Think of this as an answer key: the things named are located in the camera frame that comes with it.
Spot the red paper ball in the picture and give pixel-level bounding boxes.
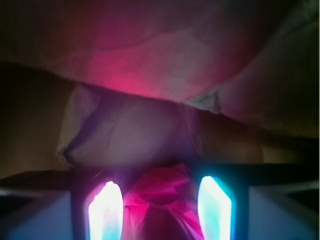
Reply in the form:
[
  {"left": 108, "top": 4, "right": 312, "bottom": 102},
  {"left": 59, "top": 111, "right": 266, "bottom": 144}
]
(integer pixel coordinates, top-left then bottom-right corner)
[{"left": 121, "top": 163, "right": 204, "bottom": 240}]

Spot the brown paper bag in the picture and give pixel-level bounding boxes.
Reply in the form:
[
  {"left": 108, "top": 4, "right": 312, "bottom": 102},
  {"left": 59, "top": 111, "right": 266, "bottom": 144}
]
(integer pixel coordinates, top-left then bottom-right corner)
[{"left": 0, "top": 0, "right": 320, "bottom": 178}]

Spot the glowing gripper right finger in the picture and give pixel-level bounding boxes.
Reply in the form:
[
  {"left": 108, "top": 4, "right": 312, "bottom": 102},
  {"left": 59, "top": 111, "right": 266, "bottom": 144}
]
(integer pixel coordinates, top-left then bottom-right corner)
[{"left": 191, "top": 164, "right": 250, "bottom": 240}]

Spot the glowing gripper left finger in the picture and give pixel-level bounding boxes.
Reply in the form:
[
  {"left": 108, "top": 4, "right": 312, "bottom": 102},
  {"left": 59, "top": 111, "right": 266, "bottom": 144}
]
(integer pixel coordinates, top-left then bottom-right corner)
[{"left": 71, "top": 171, "right": 125, "bottom": 240}]

